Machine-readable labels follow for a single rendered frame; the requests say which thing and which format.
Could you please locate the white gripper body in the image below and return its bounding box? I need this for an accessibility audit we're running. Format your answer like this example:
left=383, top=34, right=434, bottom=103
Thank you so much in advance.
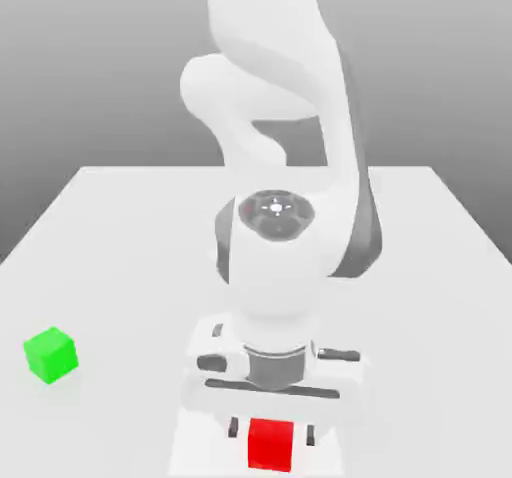
left=178, top=376, right=367, bottom=432

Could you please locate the small red cube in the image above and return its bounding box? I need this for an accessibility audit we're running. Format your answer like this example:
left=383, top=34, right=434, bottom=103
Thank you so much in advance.
left=246, top=417, right=296, bottom=474

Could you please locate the small green cube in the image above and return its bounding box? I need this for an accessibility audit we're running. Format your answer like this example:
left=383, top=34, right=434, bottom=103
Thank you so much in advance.
left=22, top=325, right=80, bottom=386

